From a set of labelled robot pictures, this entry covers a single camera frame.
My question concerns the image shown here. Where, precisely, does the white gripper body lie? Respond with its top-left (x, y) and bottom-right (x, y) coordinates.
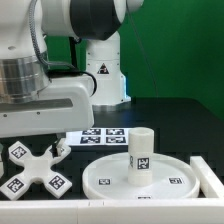
top-left (0, 75), bottom-right (94, 138)

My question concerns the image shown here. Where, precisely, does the white round table top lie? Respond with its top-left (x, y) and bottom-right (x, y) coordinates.
top-left (82, 152), bottom-right (200, 200)

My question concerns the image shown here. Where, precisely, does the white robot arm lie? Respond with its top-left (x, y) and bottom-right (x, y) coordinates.
top-left (0, 0), bottom-right (144, 138)

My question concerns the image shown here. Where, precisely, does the white marker tag sheet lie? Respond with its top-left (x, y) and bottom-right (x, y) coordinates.
top-left (66, 127), bottom-right (129, 146)

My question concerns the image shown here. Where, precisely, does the small white block left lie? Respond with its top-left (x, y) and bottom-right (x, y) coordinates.
top-left (0, 154), bottom-right (4, 178)

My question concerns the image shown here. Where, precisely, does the white L-shaped frame border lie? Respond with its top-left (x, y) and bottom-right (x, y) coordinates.
top-left (0, 156), bottom-right (224, 224)

